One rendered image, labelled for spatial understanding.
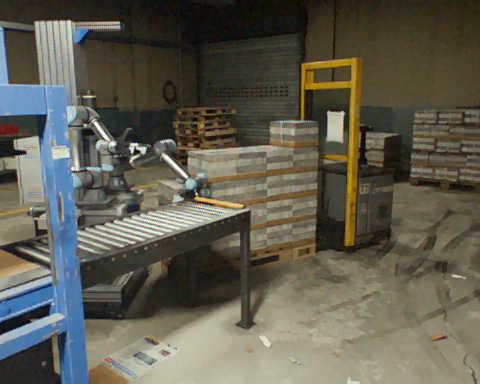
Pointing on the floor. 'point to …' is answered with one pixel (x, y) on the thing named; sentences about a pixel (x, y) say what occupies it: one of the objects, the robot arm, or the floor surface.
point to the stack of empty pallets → (197, 128)
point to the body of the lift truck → (366, 212)
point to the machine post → (62, 234)
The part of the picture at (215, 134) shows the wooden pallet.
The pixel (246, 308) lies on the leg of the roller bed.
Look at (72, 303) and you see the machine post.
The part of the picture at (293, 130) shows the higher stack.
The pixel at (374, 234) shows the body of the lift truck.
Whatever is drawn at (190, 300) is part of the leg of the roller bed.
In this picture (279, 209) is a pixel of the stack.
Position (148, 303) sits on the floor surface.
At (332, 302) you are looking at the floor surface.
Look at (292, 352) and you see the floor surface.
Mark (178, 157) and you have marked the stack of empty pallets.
